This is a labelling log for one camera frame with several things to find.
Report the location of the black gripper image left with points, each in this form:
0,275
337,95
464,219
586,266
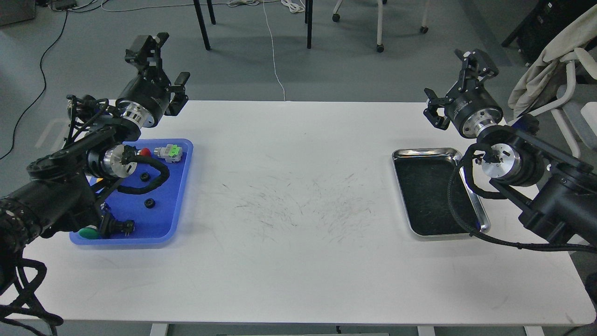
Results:
146,98

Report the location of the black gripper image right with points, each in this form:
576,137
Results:
474,108

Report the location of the small black gear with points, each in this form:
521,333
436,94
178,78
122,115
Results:
145,176
149,203

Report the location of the grey green connector part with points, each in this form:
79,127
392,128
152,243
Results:
169,153

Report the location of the metal tray with black mat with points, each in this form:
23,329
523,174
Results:
422,176

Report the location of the white rolling chair base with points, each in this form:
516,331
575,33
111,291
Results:
424,28

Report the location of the white chair with beige cloth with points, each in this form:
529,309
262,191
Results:
550,84

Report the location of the blue plastic tray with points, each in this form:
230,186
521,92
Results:
156,225

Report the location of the black table legs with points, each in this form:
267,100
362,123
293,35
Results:
306,5

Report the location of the red push button switch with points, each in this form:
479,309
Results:
145,152

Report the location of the green push button switch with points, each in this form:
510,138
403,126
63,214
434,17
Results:
108,226

